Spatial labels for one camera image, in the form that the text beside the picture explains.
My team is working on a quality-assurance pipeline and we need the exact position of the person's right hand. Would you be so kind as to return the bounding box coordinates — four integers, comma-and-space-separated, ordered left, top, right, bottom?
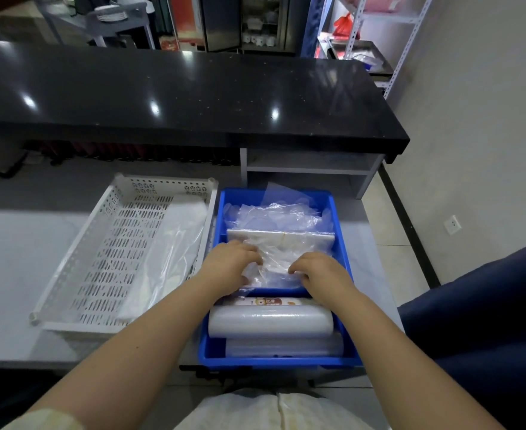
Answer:
288, 251, 358, 311

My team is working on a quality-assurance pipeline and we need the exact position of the person's left hand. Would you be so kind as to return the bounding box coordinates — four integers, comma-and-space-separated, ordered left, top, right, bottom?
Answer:
198, 240, 263, 299

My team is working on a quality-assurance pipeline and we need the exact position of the clear plastic bag pack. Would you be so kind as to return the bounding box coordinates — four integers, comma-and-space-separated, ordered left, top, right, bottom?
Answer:
226, 228, 336, 289

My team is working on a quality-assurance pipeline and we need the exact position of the person's right forearm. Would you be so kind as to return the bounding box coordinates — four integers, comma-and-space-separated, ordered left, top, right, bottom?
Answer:
328, 288, 507, 430

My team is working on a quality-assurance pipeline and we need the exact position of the person's left forearm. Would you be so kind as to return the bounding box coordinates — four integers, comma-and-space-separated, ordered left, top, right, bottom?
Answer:
25, 275, 228, 430

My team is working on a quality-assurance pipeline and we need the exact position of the blue plastic bin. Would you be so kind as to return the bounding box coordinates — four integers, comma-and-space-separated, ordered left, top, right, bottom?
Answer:
198, 188, 363, 370

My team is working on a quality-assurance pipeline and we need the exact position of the pile of clear plastic gloves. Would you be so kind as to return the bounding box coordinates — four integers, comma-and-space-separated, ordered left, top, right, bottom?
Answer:
223, 182, 334, 233

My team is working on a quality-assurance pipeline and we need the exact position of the roll with orange label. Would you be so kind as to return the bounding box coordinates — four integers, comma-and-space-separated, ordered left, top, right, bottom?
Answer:
216, 295, 313, 308

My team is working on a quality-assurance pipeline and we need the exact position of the clear plastic wrap roll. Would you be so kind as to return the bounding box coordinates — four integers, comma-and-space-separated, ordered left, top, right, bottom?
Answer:
225, 332, 345, 359
208, 304, 334, 339

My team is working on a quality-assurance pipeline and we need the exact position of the white plastic bag sheet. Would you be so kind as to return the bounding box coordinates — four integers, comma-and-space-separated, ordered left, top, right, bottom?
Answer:
117, 197, 210, 323

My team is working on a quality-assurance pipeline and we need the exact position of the grey open shelf cubby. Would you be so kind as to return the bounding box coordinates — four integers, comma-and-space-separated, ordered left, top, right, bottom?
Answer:
240, 148, 385, 199

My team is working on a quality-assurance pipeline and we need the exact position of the white perforated plastic basket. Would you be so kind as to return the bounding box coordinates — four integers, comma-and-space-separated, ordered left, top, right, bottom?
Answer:
30, 173, 219, 334

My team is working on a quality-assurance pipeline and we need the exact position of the person's white apron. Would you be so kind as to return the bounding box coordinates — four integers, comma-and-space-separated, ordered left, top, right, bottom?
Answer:
173, 388, 375, 430

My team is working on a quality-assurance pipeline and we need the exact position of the black raised counter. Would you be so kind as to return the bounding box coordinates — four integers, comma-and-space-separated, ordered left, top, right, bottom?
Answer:
0, 39, 410, 165

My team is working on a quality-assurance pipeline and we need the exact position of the blue fabric chair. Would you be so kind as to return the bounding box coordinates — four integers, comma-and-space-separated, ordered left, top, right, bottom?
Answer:
397, 236, 526, 430

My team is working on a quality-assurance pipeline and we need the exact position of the metal tray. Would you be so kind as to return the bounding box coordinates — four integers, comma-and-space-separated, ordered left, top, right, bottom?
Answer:
327, 39, 394, 77

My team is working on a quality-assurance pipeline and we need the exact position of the glass door cabinet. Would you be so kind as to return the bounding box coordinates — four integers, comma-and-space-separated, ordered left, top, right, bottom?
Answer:
199, 0, 310, 56

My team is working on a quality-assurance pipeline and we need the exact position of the white metal shelving rack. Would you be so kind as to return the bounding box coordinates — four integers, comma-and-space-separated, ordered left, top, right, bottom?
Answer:
314, 0, 436, 100

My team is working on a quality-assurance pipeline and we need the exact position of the red plastic bag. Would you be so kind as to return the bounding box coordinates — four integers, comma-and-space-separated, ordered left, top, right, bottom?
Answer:
332, 13, 361, 41

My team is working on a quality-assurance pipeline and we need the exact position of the person's pale sleeve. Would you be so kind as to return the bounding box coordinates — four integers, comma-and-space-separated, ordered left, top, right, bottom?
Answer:
1, 407, 86, 430

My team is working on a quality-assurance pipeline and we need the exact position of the stack of white plates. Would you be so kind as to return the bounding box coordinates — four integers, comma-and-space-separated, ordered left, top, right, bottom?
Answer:
95, 4, 129, 23

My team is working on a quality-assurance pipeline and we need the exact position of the grey table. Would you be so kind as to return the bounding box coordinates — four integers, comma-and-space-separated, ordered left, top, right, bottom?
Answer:
32, 0, 156, 50

